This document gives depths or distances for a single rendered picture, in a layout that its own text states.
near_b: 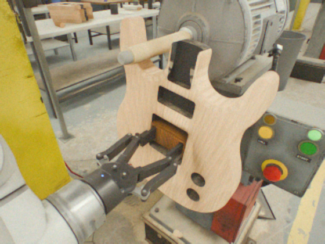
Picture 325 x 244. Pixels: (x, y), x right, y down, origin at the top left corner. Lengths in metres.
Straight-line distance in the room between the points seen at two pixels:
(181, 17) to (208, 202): 0.44
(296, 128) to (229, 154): 0.17
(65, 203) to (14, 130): 1.03
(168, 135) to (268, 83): 0.24
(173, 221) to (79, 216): 0.95
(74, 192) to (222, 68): 0.42
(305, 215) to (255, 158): 1.32
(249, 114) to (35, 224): 0.34
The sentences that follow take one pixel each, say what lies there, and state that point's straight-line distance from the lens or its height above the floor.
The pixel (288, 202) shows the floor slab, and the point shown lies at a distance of 1.93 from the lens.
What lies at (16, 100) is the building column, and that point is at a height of 0.85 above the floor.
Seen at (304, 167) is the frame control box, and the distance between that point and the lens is 0.59.
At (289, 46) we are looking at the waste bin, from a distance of 3.23.
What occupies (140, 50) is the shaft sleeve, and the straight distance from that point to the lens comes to 0.42.
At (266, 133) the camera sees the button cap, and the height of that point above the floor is 1.07.
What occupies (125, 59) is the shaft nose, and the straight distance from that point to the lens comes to 0.41.
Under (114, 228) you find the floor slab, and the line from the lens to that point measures 1.62.
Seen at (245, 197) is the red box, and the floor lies 0.62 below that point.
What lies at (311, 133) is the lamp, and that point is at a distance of 0.54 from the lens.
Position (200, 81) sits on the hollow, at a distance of 0.42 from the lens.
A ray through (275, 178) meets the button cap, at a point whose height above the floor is 0.97.
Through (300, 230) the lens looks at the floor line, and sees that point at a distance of 1.81.
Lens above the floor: 1.38
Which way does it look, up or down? 34 degrees down
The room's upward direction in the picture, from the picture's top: straight up
